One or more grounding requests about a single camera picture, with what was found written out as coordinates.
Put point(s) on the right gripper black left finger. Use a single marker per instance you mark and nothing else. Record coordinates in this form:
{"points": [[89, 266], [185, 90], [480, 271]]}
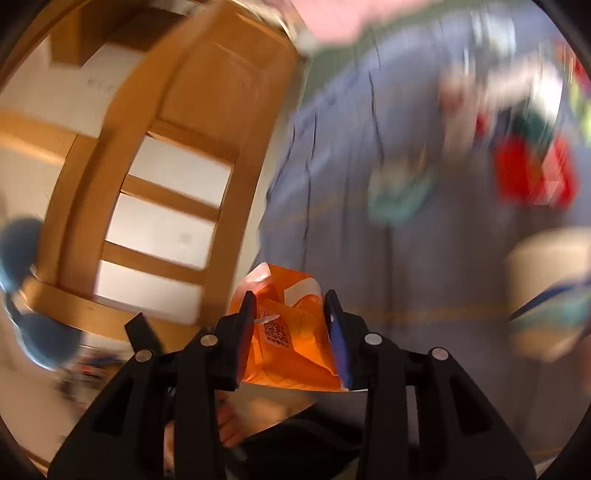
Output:
{"points": [[121, 434]]}

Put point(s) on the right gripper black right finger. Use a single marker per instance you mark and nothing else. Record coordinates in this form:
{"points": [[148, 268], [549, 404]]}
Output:
{"points": [[425, 416]]}

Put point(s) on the orange snack wrapper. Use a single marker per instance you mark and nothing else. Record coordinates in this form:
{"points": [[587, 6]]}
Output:
{"points": [[290, 342]]}

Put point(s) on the person hand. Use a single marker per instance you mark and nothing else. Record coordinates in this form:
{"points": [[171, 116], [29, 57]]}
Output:
{"points": [[229, 428]]}

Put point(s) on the blue plaid blanket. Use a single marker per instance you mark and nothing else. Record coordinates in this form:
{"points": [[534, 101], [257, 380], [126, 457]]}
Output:
{"points": [[436, 178]]}

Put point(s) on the pink pillow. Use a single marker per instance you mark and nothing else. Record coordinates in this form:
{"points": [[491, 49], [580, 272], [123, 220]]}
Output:
{"points": [[340, 22]]}

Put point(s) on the wooden bed frame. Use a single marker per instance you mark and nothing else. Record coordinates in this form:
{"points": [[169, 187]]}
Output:
{"points": [[139, 136]]}

